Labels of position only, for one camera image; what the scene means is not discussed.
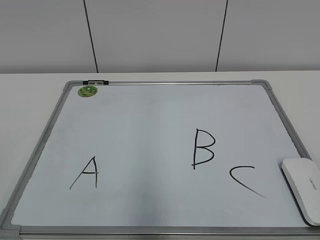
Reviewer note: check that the grey framed whiteboard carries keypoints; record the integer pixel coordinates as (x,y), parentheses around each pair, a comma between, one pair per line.
(153,160)

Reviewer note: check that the white whiteboard eraser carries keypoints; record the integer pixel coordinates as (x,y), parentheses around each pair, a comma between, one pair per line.
(303,177)

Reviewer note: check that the round green magnet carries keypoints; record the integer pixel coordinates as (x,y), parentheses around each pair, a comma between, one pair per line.
(87,91)

